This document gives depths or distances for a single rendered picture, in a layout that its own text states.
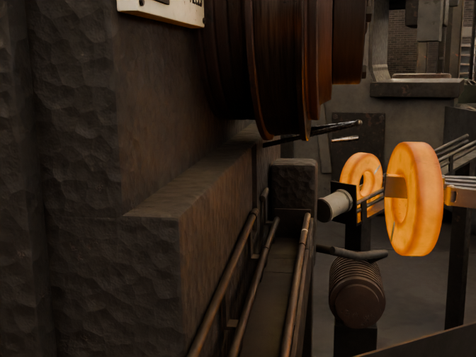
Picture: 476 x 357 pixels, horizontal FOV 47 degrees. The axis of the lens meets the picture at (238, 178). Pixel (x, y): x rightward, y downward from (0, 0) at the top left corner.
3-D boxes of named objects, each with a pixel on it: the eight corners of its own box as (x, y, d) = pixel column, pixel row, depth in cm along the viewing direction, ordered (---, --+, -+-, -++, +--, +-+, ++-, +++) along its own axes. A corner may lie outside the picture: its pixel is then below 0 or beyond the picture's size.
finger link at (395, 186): (435, 200, 74) (437, 201, 74) (383, 195, 75) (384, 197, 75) (438, 178, 74) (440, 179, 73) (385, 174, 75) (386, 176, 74)
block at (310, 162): (267, 268, 123) (266, 163, 118) (270, 256, 131) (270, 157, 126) (314, 270, 121) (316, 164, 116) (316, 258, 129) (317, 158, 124)
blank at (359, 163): (350, 223, 143) (360, 225, 141) (331, 180, 135) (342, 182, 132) (377, 183, 150) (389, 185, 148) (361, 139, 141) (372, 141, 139)
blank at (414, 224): (426, 176, 64) (454, 176, 64) (394, 123, 78) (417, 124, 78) (404, 279, 72) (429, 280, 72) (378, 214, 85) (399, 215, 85)
